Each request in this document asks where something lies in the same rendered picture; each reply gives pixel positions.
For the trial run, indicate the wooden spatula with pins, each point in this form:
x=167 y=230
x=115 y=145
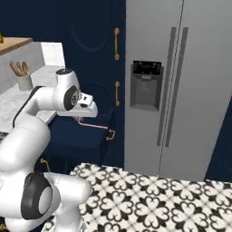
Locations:
x=14 y=69

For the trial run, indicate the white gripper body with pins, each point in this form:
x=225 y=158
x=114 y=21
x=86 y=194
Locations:
x=86 y=112

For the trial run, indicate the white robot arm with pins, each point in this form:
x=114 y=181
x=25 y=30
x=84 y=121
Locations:
x=24 y=142

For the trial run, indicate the wooden spoon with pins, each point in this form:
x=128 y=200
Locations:
x=24 y=68

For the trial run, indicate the grey utensil pot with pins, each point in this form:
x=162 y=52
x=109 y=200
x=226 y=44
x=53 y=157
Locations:
x=24 y=83

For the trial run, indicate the dark blue drawer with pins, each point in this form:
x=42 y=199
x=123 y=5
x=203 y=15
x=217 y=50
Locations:
x=75 y=136

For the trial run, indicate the dark blue cabinet run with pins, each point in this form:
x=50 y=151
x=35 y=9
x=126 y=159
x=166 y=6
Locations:
x=222 y=145

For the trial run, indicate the yellow bottle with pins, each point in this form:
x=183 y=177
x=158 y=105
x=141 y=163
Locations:
x=1 y=36

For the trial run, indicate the wooden shelf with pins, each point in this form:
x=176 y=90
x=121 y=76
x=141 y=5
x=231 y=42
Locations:
x=12 y=44

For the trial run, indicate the dark blue arched cabinet door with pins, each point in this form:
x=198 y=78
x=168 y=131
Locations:
x=119 y=136

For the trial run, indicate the dark blue tall cabinet door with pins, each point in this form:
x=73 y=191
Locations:
x=90 y=30

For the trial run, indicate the grey double-door fridge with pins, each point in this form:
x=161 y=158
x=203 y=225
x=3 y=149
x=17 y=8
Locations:
x=199 y=90

